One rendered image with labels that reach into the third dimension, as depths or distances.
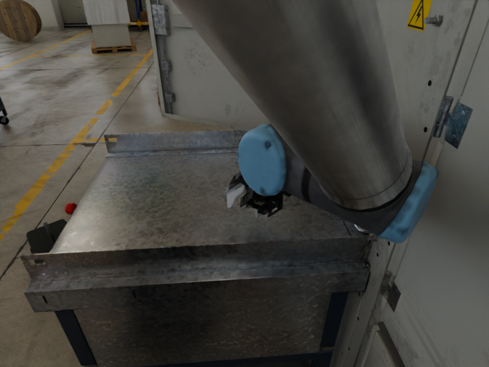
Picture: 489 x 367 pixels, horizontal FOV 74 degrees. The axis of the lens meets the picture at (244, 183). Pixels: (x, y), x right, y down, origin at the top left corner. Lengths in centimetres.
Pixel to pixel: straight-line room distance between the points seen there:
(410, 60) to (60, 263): 75
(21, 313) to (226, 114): 136
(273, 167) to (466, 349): 31
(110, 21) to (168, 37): 648
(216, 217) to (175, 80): 75
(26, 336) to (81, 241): 108
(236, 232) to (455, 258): 46
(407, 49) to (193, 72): 88
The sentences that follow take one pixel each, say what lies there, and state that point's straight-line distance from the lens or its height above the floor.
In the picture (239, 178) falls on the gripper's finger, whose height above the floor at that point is 100.
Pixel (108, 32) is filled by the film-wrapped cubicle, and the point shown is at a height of 38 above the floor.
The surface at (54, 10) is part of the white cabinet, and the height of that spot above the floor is 53.
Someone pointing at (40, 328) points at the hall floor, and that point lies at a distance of 188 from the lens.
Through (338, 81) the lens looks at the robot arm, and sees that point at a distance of 18.
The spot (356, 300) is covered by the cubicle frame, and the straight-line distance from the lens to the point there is 82.
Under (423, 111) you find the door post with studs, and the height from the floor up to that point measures 119.
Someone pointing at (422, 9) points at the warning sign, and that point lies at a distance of 66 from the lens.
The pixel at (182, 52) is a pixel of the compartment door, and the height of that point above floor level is 111.
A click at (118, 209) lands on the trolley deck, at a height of 85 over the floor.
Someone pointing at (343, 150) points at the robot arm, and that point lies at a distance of 23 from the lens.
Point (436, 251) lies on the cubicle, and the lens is 50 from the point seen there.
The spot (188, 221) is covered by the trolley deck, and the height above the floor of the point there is 85.
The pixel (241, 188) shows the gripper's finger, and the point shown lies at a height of 97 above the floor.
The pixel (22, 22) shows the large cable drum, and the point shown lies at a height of 41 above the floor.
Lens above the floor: 136
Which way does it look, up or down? 32 degrees down
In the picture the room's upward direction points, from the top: straight up
